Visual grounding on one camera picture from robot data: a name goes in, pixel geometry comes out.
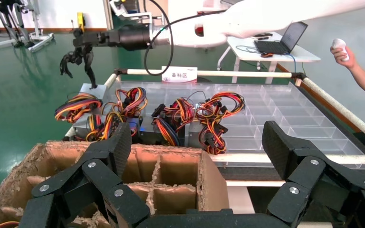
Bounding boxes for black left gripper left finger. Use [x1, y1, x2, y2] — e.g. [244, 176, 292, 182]
[19, 122, 152, 228]

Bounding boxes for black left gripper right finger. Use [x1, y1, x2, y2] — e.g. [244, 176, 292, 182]
[262, 120, 365, 228]

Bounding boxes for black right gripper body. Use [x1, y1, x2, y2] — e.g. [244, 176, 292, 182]
[106, 24, 153, 52]

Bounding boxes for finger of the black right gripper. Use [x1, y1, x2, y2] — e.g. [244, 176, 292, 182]
[73, 29, 111, 48]

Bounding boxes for white handheld object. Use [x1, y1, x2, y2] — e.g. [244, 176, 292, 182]
[331, 38, 350, 62]

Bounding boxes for person's bare hand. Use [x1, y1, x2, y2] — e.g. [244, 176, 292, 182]
[329, 45, 358, 70]

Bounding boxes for white red label sign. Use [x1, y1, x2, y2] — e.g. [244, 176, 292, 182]
[161, 66, 199, 84]

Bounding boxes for clear plastic compartment tray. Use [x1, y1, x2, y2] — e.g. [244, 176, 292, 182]
[75, 80, 365, 169]

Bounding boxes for brown cardboard divider box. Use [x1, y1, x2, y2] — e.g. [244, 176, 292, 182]
[0, 141, 231, 228]

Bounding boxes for white table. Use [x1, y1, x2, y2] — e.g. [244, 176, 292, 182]
[216, 30, 322, 85]

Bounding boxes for black laptop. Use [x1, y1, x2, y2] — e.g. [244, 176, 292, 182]
[253, 21, 309, 56]

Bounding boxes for yellow wall box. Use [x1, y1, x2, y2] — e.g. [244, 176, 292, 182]
[77, 12, 86, 33]

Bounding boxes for gray metal post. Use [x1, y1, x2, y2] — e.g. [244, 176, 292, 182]
[102, 0, 114, 30]

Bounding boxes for white metal stand frame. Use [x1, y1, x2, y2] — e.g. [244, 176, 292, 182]
[0, 0, 56, 54]

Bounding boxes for beige cart rail pipe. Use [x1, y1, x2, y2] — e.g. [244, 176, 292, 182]
[210, 153, 365, 166]

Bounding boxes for black camera cable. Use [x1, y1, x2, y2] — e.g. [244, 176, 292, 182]
[169, 9, 231, 30]

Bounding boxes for blue cable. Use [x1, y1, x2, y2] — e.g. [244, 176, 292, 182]
[235, 45, 297, 74]

